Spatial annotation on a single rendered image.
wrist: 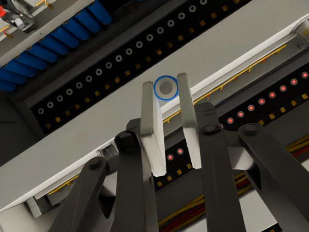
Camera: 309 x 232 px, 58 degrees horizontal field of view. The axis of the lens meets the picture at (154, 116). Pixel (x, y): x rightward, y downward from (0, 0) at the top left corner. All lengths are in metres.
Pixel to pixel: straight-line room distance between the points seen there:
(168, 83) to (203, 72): 0.12
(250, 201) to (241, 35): 0.20
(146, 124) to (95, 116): 0.18
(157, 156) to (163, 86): 0.06
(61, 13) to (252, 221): 0.34
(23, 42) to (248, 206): 0.34
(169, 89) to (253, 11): 0.17
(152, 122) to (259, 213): 0.25
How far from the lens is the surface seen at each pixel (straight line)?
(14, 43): 0.39
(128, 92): 0.32
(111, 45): 0.48
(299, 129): 0.58
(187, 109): 0.15
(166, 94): 0.20
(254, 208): 0.38
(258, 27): 0.33
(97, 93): 0.48
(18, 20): 0.35
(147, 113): 0.16
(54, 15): 0.37
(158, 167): 0.16
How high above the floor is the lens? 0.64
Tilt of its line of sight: 9 degrees up
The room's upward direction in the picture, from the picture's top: 146 degrees clockwise
